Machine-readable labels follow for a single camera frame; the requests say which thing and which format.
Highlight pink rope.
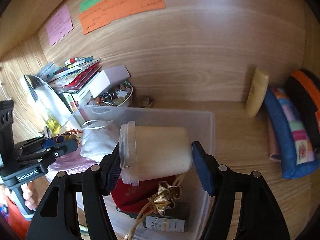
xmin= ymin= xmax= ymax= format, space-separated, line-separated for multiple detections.
xmin=47 ymin=152 xmax=101 ymax=176

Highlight white drawstring pouch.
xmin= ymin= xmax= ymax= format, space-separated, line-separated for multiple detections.
xmin=80 ymin=120 xmax=119 ymax=163

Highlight clear plastic storage bin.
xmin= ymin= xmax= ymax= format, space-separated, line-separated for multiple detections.
xmin=61 ymin=105 xmax=215 ymax=239

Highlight white cream jar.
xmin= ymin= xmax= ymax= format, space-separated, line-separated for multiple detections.
xmin=119 ymin=121 xmax=193 ymax=186

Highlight red pouch gold ribbon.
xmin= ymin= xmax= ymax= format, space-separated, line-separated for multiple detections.
xmin=111 ymin=173 xmax=186 ymax=239

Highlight green glass jar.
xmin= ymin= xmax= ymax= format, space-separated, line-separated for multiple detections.
xmin=142 ymin=202 xmax=191 ymax=233

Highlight person left hand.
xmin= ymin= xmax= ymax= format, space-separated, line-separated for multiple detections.
xmin=4 ymin=182 xmax=40 ymax=210

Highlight yellow green spray bottle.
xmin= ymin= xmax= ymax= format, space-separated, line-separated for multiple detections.
xmin=45 ymin=116 xmax=61 ymax=134

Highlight stack of books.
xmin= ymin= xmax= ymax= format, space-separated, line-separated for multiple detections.
xmin=44 ymin=59 xmax=101 ymax=95

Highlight blue patchwork pouch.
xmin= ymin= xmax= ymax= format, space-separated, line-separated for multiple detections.
xmin=264 ymin=88 xmax=319 ymax=179

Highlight white ceramic bowl of trinkets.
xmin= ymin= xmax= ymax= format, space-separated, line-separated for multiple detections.
xmin=87 ymin=80 xmax=133 ymax=107

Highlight small white box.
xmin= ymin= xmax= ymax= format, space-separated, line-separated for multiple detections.
xmin=88 ymin=65 xmax=131 ymax=98

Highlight pink sticky note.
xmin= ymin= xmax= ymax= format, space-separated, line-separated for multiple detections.
xmin=45 ymin=4 xmax=73 ymax=46

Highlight black orange round case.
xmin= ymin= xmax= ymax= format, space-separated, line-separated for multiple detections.
xmin=285 ymin=69 xmax=319 ymax=153

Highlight orange sticky note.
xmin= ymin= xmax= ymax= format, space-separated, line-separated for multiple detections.
xmin=78 ymin=0 xmax=165 ymax=35

